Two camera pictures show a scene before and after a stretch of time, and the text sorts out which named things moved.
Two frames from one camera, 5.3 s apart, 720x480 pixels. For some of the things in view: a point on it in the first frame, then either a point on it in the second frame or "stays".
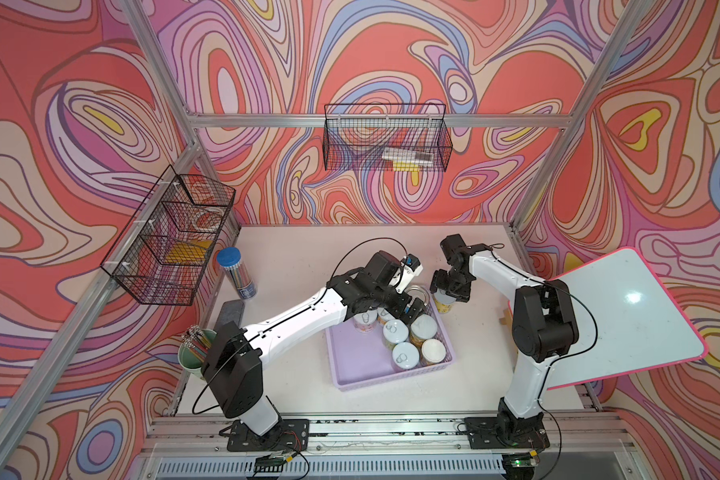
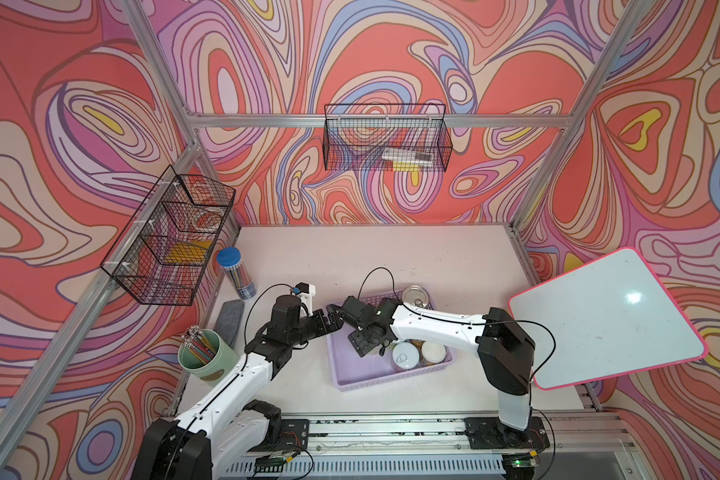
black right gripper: (438, 280) -> (360, 344)
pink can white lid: (405, 355) stays
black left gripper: (399, 308) -> (332, 325)
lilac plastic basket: (360, 359) stays
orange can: (433, 350) stays
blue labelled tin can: (418, 292) stays
